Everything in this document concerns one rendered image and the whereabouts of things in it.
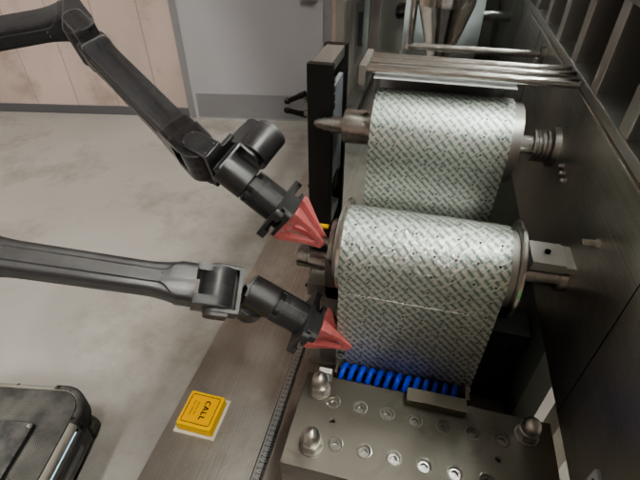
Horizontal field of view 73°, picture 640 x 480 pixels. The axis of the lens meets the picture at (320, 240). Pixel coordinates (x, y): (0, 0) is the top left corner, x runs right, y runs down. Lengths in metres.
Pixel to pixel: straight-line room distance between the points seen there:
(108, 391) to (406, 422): 1.63
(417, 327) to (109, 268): 0.47
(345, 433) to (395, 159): 0.47
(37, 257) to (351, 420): 0.53
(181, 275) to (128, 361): 1.57
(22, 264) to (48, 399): 1.27
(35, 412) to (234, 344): 1.08
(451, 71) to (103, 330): 2.05
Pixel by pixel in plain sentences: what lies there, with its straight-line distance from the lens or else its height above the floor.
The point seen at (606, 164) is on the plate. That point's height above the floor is 1.42.
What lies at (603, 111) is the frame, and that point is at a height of 1.45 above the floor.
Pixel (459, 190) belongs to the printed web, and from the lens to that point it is 0.83.
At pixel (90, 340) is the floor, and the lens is 2.41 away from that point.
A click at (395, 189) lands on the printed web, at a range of 0.83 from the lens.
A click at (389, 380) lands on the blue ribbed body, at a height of 1.04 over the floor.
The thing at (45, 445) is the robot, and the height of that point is 0.24.
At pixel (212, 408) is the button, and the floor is 0.92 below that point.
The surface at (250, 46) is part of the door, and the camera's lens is 4.09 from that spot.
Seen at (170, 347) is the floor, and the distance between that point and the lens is 2.24.
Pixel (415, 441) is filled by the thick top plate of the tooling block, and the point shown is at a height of 1.03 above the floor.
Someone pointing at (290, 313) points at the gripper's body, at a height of 1.15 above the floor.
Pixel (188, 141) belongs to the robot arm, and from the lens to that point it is 0.72.
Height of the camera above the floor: 1.69
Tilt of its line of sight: 39 degrees down
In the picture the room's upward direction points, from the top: straight up
